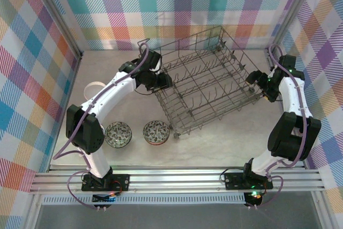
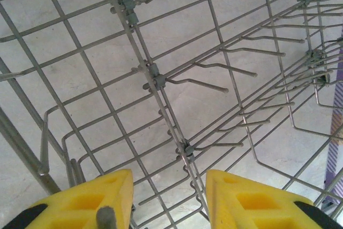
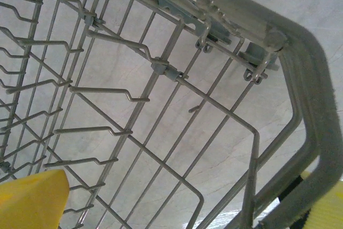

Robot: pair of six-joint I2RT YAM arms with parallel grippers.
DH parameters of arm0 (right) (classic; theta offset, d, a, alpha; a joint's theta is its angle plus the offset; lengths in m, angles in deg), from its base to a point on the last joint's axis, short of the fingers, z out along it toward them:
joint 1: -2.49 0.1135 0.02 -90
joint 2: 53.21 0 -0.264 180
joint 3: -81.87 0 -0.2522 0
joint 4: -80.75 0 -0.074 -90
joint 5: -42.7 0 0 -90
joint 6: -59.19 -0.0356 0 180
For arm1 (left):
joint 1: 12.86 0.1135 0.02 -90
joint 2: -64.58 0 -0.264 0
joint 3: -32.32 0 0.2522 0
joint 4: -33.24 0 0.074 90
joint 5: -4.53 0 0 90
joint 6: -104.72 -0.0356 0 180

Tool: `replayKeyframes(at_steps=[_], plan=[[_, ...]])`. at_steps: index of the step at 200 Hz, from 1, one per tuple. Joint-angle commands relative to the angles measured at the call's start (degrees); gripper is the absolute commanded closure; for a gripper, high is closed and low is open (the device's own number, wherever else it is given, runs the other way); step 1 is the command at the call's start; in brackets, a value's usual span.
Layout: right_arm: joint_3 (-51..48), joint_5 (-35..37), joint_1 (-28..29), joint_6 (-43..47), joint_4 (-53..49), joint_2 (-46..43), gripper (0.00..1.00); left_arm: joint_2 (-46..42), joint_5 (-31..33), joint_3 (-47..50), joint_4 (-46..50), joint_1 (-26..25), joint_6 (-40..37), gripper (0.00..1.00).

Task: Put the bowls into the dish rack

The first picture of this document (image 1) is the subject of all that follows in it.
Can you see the pink patterned ceramic bowl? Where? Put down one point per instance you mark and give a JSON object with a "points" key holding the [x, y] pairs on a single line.
{"points": [[155, 132]]}

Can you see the green patterned ceramic bowl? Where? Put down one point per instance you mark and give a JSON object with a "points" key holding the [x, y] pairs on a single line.
{"points": [[118, 133]]}

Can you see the white blue rose bowl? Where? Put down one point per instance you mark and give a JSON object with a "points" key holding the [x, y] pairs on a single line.
{"points": [[87, 89]]}

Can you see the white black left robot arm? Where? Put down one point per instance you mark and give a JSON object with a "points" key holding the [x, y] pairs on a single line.
{"points": [[107, 97]]}

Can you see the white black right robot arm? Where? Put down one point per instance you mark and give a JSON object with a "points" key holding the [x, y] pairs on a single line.
{"points": [[292, 97]]}

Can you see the black round electronics module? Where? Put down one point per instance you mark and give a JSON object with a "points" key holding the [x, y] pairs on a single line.
{"points": [[254, 198]]}

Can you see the small blue circuit board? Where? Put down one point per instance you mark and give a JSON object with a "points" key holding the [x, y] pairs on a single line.
{"points": [[104, 199]]}

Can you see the aluminium frame post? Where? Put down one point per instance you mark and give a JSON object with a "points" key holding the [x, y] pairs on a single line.
{"points": [[59, 17], [290, 11]]}

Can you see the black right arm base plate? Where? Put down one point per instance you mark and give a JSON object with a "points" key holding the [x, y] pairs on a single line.
{"points": [[233, 180]]}

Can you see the aluminium mounting rail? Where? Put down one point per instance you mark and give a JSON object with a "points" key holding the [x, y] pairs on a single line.
{"points": [[174, 182]]}

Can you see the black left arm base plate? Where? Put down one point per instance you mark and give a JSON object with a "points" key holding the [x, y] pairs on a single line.
{"points": [[120, 182]]}

